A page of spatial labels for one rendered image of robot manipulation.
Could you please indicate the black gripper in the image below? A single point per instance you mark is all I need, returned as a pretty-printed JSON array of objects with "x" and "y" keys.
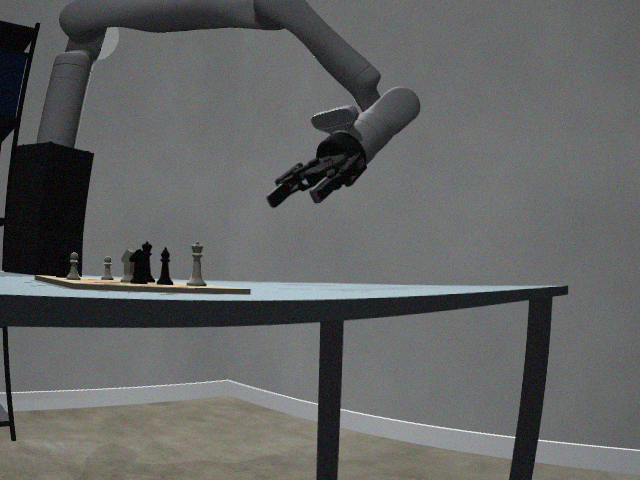
[{"x": 336, "y": 150}]

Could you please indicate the brown and cream chessboard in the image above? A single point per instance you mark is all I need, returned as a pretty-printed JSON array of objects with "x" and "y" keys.
[{"x": 118, "y": 286}]

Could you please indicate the white pawn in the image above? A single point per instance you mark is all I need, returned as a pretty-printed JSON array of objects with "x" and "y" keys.
[
  {"x": 73, "y": 275},
  {"x": 107, "y": 273}
]

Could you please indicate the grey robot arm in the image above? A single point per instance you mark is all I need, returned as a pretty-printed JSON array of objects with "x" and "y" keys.
[{"x": 68, "y": 85}]

